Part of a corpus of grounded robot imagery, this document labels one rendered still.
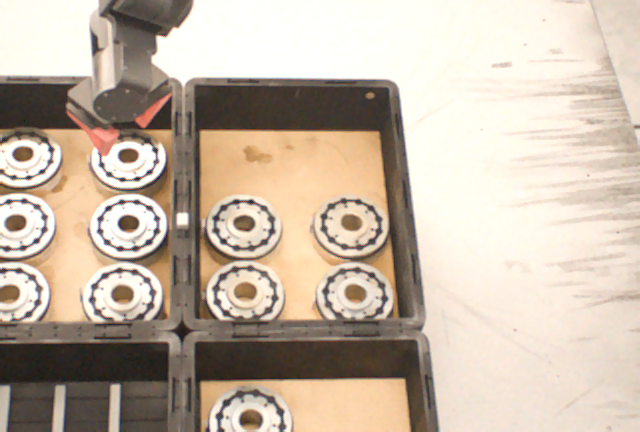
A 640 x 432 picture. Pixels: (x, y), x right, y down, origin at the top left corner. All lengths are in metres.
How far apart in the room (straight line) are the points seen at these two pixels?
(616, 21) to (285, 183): 1.65
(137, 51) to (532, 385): 0.79
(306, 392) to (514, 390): 0.34
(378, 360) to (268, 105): 0.42
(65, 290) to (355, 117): 0.48
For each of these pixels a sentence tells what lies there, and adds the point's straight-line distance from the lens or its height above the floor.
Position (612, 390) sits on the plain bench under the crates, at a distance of 1.88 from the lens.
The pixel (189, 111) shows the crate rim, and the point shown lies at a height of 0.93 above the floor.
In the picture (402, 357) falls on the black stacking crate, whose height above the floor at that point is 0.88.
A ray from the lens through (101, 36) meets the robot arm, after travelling 1.39.
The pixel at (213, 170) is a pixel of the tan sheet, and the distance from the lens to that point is 1.82.
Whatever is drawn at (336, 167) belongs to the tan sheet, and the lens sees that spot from 1.83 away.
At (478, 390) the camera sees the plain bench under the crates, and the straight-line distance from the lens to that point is 1.83.
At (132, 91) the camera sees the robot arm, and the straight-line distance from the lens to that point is 1.35.
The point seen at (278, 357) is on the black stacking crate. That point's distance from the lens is 1.60.
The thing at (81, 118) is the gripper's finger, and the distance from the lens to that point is 1.48.
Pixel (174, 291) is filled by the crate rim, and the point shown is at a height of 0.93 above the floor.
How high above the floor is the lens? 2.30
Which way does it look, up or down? 54 degrees down
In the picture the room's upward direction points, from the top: 8 degrees clockwise
